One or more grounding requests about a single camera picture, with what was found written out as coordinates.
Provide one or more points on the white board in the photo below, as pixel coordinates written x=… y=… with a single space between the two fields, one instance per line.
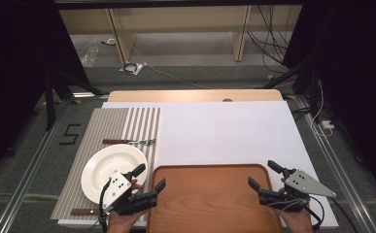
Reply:
x=224 y=136

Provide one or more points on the striped grey placemat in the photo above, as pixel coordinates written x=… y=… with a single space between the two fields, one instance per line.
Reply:
x=111 y=123

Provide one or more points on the metal floor rail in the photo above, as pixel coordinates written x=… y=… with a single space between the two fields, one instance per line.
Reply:
x=30 y=168
x=341 y=174

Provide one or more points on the white power strip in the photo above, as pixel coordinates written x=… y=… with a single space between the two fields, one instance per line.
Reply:
x=327 y=124

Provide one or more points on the person's right hand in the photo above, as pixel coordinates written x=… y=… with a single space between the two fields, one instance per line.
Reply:
x=297 y=221

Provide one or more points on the brown wooden tray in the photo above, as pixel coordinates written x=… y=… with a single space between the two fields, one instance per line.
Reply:
x=208 y=200

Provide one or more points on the black metal stand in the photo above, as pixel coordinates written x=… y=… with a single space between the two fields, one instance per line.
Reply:
x=49 y=97
x=300 y=74

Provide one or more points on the black curtain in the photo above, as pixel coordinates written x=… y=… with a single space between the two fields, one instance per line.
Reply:
x=14 y=64
x=354 y=64

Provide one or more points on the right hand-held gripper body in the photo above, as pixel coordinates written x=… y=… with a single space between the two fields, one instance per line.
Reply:
x=305 y=184

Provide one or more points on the clear plastic bag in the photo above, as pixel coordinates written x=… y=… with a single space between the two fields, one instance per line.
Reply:
x=90 y=55

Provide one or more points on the person's left hand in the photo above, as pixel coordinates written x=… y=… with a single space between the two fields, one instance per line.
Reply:
x=122 y=223

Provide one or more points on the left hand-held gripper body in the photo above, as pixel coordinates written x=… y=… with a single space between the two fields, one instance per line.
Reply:
x=117 y=189

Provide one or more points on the white plate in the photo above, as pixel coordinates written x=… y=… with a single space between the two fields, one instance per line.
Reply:
x=104 y=168

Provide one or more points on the beige wooden desk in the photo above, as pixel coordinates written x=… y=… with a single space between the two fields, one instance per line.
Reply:
x=176 y=19

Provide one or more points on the light wooden table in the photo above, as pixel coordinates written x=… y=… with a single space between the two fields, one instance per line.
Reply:
x=176 y=95

